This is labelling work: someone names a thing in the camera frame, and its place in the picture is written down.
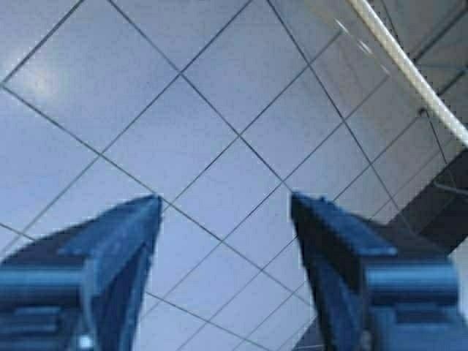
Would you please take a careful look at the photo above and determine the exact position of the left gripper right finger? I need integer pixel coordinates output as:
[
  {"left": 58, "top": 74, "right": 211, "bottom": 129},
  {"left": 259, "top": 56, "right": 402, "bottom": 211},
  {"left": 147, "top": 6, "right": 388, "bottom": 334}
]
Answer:
[{"left": 290, "top": 192, "right": 458, "bottom": 350}]

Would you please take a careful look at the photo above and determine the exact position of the long wooden window counter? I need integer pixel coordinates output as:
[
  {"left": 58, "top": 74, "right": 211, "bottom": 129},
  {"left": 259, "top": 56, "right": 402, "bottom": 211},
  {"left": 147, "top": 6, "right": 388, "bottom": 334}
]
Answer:
[{"left": 347, "top": 0, "right": 467, "bottom": 148}]

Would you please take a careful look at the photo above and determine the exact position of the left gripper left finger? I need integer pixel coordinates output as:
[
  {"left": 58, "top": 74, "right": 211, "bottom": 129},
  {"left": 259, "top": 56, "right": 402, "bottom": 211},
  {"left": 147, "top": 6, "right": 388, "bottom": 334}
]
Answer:
[{"left": 1, "top": 195, "right": 162, "bottom": 350}]

